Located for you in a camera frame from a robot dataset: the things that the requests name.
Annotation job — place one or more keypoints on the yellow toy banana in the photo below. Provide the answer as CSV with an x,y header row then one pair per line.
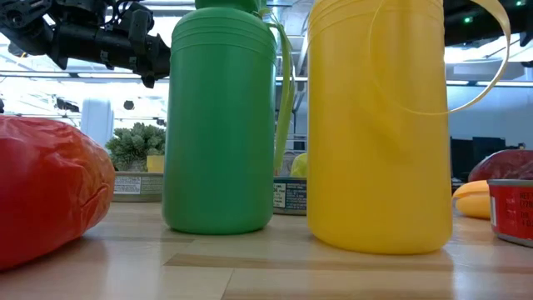
x,y
472,200

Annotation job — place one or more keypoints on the green plastic bottle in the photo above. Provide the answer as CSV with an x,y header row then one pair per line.
x,y
220,125

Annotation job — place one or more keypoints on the dark red lumpy fruit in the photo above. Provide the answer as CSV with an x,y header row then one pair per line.
x,y
504,164

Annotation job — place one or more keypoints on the red-orange oblong toy fruit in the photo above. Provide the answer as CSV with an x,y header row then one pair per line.
x,y
50,187

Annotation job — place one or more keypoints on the green toy apple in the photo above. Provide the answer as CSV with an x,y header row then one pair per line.
x,y
300,166

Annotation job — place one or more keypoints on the tin can red label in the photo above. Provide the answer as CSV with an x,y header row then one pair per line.
x,y
512,210

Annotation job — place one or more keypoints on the tin can olive label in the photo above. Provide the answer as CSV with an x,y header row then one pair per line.
x,y
137,187

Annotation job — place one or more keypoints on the black ceiling camera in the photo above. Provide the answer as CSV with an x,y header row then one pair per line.
x,y
129,105

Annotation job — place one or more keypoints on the white building pillar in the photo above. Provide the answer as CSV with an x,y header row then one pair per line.
x,y
96,121

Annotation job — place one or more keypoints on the tin can blue label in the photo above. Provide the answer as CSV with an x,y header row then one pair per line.
x,y
289,196

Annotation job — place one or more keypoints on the yellow plastic bottle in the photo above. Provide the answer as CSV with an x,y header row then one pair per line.
x,y
375,146

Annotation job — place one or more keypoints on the green broccoli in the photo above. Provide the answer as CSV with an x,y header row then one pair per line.
x,y
133,146

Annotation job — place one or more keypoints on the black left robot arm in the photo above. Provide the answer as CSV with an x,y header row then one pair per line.
x,y
83,41

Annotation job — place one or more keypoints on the black desk monitor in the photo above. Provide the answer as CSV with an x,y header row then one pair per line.
x,y
489,146
460,158

